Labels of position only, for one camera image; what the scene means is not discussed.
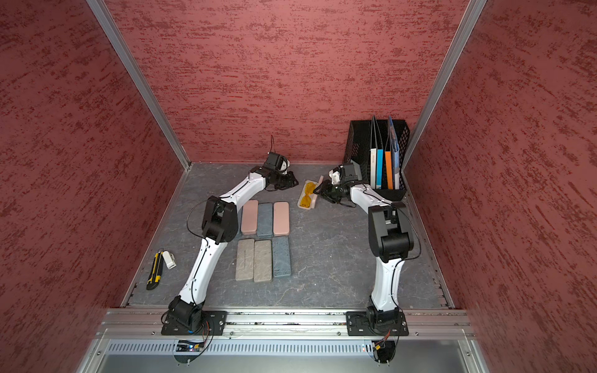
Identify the case with red lining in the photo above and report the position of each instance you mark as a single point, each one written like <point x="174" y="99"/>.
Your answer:
<point x="263" y="262"/>

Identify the aluminium corner post left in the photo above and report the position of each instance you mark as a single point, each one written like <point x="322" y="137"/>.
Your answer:
<point x="109" y="27"/>

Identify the blue book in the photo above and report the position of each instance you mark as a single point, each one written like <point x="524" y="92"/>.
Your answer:
<point x="394" y="154"/>

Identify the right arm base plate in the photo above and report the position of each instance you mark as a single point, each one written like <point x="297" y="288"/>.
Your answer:
<point x="377" y="323"/>

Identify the grey case with purple glasses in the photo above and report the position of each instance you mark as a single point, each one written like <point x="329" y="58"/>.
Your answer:
<point x="282" y="266"/>

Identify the aluminium front rail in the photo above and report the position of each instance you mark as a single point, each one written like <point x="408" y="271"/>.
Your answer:
<point x="284" y="340"/>

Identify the white book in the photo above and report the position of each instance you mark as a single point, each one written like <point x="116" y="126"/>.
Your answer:
<point x="373" y="153"/>

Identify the pink case with yellow glasses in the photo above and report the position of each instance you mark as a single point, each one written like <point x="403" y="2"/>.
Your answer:
<point x="308" y="199"/>

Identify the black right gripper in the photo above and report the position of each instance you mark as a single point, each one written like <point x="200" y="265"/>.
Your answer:
<point x="326" y="191"/>

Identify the aluminium corner post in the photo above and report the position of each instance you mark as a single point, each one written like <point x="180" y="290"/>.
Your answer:
<point x="109" y="27"/>
<point x="468" y="22"/>

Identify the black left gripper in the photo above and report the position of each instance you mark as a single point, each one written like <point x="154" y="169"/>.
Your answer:
<point x="291" y="183"/>

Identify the case with clear yellow glasses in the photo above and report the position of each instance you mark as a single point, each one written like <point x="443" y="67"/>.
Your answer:
<point x="265" y="219"/>

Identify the yellow black utility knife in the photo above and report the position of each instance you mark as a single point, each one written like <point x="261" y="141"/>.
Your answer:
<point x="156" y="272"/>

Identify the black mesh file holder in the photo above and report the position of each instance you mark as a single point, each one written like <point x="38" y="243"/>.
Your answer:
<point x="358" y="151"/>

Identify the small white box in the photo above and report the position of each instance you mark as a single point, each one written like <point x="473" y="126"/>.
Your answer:
<point x="169" y="259"/>

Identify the aluminium corner post right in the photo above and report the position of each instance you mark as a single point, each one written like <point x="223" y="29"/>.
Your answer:
<point x="468" y="22"/>

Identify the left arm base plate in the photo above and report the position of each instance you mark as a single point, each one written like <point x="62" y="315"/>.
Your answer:
<point x="210" y="322"/>

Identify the pink case with tortoise sunglasses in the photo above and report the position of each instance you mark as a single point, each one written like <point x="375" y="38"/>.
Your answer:
<point x="249" y="220"/>

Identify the orange book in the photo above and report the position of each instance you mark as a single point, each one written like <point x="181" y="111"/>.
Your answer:
<point x="388" y="164"/>

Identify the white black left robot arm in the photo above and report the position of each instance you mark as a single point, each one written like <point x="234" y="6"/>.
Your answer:
<point x="219" y="226"/>

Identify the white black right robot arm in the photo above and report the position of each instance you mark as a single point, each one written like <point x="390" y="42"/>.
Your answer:
<point x="391" y="237"/>

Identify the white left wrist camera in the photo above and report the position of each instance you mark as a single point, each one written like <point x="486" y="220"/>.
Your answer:
<point x="283" y="165"/>

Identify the cyan book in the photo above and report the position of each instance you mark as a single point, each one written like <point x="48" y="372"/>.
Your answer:
<point x="379" y="157"/>

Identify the grey case with black glasses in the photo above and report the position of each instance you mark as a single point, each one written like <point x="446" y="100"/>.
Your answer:
<point x="239" y="220"/>

